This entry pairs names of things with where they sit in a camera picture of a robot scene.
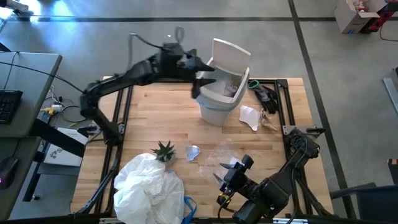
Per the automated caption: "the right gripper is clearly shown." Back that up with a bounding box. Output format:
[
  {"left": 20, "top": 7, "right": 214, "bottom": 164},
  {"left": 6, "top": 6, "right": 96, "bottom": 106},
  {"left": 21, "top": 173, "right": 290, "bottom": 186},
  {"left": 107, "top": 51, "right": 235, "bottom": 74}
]
[{"left": 212, "top": 161, "right": 250, "bottom": 194}]

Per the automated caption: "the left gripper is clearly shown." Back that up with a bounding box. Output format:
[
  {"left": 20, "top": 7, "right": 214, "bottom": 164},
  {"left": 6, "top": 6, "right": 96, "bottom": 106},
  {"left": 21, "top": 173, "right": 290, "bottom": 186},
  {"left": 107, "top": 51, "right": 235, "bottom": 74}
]
[{"left": 154, "top": 42, "right": 217, "bottom": 88}]

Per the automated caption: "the clear printed plastic bag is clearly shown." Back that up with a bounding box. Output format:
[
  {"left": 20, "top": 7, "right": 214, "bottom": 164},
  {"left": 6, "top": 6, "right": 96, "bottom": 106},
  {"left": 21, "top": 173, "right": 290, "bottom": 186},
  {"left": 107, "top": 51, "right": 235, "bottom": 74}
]
[{"left": 198, "top": 141, "right": 249, "bottom": 182}]

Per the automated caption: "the blue plastic bin liner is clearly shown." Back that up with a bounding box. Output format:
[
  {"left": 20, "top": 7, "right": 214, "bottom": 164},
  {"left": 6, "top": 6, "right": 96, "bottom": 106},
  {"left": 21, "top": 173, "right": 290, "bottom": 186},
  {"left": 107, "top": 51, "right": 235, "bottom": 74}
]
[{"left": 195, "top": 91, "right": 233, "bottom": 112}]

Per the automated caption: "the white swing bin lid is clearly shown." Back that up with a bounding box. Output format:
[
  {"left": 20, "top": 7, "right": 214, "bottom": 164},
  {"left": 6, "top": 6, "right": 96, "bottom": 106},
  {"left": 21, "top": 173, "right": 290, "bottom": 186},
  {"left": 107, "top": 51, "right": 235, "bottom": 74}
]
[{"left": 195, "top": 38, "right": 252, "bottom": 109}]

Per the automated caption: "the white plastic trash bin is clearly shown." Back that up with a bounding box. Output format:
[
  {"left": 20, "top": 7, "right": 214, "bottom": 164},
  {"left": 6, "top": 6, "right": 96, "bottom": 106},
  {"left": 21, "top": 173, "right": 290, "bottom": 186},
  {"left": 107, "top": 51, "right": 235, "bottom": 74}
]
[{"left": 198, "top": 104, "right": 233, "bottom": 128}]

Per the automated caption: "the succulent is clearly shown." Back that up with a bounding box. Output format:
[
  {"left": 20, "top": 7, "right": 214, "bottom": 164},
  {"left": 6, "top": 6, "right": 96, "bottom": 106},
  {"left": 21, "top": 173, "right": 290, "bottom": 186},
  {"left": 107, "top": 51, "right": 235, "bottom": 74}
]
[{"left": 150, "top": 140, "right": 177, "bottom": 165}]

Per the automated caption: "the large white plastic bag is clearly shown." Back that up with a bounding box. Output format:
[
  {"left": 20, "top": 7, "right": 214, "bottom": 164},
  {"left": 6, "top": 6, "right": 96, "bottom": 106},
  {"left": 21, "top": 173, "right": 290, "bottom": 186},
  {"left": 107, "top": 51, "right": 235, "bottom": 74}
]
[{"left": 113, "top": 152, "right": 186, "bottom": 224}]

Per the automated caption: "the torn white paper piece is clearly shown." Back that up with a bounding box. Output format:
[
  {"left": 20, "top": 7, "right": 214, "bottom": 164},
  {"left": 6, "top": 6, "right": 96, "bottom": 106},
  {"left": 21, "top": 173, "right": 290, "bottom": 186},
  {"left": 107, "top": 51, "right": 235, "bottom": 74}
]
[{"left": 238, "top": 105, "right": 261, "bottom": 132}]

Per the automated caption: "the black glove with green cuff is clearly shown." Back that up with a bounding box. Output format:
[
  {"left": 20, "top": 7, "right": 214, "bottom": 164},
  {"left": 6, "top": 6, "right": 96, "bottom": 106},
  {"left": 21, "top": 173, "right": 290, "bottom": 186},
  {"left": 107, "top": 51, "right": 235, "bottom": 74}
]
[{"left": 248, "top": 80, "right": 280, "bottom": 115}]

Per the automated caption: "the crumpled tan clear wrapper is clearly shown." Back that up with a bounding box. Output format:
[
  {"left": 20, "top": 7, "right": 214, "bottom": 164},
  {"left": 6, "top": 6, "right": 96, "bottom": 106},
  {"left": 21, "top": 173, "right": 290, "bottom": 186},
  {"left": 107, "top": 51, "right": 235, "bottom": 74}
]
[{"left": 260, "top": 109, "right": 280, "bottom": 134}]

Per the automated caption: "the dark blue chair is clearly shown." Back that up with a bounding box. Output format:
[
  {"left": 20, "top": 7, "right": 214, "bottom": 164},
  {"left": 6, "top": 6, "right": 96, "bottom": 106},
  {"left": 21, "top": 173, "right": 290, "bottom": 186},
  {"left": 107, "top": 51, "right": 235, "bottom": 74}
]
[{"left": 329, "top": 182, "right": 398, "bottom": 224}]

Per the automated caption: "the open cardboard box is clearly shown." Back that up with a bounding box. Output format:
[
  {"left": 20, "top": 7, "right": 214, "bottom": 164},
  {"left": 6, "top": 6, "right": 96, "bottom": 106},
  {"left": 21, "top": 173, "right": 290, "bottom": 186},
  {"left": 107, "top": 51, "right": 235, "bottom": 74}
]
[{"left": 334, "top": 0, "right": 382, "bottom": 35}]

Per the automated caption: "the white printed box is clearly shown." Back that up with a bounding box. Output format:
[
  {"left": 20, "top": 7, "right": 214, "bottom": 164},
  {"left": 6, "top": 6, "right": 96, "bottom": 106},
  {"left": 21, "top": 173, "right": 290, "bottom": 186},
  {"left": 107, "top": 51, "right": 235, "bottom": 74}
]
[{"left": 43, "top": 129, "right": 90, "bottom": 167}]

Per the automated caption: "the grey desk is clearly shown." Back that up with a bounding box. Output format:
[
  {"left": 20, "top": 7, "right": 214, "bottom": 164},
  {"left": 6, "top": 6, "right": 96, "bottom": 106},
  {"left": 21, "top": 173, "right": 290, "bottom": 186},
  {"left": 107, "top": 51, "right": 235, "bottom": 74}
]
[
  {"left": 0, "top": 136, "right": 44, "bottom": 219},
  {"left": 0, "top": 51, "right": 63, "bottom": 138}
]

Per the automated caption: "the grey metal bar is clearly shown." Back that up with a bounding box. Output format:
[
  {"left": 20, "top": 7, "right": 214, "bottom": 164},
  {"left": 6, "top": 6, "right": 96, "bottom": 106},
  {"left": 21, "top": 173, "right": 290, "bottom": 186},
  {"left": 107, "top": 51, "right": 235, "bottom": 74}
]
[{"left": 382, "top": 77, "right": 398, "bottom": 114}]

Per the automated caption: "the red and black equipment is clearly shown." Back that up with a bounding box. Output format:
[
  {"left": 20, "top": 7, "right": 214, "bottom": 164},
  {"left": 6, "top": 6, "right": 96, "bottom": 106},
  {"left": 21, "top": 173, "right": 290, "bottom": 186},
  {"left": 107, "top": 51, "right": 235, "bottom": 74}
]
[{"left": 360, "top": 0, "right": 398, "bottom": 34}]

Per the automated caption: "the person's shoe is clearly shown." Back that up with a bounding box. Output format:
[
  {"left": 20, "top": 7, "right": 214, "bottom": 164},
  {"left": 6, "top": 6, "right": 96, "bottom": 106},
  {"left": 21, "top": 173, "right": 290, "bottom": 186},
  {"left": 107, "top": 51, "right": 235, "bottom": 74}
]
[{"left": 0, "top": 0, "right": 34, "bottom": 17}]

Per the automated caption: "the black keyboard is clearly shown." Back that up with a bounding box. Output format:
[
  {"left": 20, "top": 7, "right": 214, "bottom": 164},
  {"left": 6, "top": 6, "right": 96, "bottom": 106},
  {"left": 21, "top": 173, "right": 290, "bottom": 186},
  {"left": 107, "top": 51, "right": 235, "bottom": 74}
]
[{"left": 0, "top": 89, "right": 24, "bottom": 125}]

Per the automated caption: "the black computer mouse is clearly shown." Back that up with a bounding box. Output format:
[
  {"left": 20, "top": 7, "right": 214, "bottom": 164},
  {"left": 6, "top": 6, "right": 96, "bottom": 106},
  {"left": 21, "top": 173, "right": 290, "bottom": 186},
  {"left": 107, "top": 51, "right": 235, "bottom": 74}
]
[{"left": 0, "top": 156, "right": 20, "bottom": 190}]

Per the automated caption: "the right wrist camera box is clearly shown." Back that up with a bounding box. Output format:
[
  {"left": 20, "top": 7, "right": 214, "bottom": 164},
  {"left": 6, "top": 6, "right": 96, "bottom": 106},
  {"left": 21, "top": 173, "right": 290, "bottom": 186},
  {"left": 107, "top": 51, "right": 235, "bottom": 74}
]
[{"left": 240, "top": 154, "right": 255, "bottom": 170}]

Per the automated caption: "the black cable with yellow tag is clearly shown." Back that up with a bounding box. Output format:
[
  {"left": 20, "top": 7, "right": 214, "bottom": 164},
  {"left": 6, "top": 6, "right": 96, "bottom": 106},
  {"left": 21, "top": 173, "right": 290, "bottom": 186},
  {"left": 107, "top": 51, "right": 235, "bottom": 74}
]
[{"left": 216, "top": 192, "right": 234, "bottom": 224}]

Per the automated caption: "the blue bag strap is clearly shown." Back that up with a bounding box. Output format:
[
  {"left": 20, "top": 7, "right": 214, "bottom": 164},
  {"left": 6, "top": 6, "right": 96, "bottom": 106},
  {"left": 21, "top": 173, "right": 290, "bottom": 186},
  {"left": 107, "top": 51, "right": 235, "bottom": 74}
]
[{"left": 180, "top": 195, "right": 198, "bottom": 224}]

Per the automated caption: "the black aluminium table frame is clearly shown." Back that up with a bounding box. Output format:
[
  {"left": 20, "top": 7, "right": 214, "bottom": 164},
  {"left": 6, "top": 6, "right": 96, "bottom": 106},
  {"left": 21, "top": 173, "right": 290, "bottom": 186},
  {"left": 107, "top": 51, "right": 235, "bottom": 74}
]
[{"left": 70, "top": 77, "right": 335, "bottom": 218}]

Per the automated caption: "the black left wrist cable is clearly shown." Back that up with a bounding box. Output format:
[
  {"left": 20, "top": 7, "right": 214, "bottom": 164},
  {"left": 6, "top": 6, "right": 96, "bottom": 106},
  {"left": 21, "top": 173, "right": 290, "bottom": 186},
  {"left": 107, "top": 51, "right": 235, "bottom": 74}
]
[{"left": 126, "top": 26, "right": 187, "bottom": 62}]

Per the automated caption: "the silver corner bracket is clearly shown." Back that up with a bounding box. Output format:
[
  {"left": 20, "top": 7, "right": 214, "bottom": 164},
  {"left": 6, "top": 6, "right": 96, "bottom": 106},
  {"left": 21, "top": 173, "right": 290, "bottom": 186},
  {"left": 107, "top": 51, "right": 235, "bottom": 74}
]
[{"left": 282, "top": 124, "right": 326, "bottom": 136}]

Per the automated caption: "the black desk cable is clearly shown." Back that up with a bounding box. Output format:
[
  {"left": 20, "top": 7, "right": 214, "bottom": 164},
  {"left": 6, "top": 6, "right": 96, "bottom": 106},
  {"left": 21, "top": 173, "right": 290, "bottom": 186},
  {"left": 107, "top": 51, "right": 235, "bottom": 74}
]
[{"left": 0, "top": 60, "right": 86, "bottom": 94}]

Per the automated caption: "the yellow cable plug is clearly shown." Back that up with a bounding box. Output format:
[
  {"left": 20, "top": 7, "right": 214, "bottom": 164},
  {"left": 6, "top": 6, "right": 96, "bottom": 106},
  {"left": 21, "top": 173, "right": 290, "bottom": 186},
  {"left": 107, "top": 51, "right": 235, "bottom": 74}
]
[{"left": 39, "top": 106, "right": 59, "bottom": 116}]

